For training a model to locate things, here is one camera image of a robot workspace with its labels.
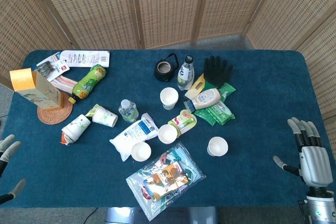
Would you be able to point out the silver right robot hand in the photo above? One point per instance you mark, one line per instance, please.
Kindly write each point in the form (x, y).
(313, 166)

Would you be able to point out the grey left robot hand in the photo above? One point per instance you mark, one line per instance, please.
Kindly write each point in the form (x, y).
(9, 146)

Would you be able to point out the white paper cup green print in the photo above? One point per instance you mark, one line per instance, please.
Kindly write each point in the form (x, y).
(217, 146)

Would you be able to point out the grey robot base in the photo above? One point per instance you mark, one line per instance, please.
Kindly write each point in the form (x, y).
(123, 214)

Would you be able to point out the floral white paper cup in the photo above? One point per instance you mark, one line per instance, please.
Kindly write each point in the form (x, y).
(103, 116)

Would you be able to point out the plain white paper cup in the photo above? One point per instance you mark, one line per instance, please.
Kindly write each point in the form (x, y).
(167, 134)
(141, 151)
(169, 96)

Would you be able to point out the round woven rattan coaster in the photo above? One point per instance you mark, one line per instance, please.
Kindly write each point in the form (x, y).
(56, 115)

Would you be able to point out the orange beige cardboard box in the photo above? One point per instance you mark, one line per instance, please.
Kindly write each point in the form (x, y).
(44, 93)

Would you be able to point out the orange striped flat packet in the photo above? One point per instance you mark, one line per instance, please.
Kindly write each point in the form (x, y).
(65, 82)

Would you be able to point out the blue table cloth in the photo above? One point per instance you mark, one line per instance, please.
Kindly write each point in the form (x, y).
(262, 90)

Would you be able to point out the battery blister card pack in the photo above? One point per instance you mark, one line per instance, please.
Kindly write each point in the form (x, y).
(59, 68)

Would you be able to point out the green tea drink bottle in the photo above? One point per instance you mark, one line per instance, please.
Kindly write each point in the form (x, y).
(89, 82)

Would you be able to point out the large green wet wipes pack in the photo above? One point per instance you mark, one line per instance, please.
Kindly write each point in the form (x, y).
(218, 113)

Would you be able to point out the small green wet wipes pack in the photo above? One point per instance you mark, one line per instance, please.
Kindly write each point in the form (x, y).
(228, 90)

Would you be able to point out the white barcode blister card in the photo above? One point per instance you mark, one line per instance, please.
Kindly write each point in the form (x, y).
(89, 57)

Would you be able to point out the small clear water bottle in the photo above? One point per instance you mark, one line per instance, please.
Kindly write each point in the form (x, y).
(128, 112)

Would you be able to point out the white tissue pack blue label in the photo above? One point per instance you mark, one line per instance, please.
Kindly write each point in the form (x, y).
(134, 134)

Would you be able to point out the cream squeeze sauce bottle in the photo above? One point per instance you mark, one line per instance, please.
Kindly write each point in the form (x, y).
(204, 98)

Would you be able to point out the clear plastic zip bag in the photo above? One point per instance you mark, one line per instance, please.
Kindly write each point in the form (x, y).
(136, 183)

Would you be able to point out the black rubber work glove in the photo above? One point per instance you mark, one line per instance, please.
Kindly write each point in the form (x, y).
(216, 73)

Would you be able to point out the lip balm blister pack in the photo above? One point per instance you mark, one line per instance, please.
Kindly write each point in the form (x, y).
(183, 121)

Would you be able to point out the yellow blue packet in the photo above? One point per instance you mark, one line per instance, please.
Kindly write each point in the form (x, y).
(194, 89)

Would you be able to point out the colourful cartoon printed packet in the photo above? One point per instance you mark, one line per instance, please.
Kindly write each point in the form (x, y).
(168, 179)

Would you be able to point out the clear bottle black cap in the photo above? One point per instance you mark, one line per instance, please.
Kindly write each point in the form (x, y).
(185, 74)

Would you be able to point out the black cast iron teapot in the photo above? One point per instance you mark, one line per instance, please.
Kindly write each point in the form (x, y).
(158, 73)

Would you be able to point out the bamboo folding screen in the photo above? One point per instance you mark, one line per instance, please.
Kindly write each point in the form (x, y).
(168, 6)

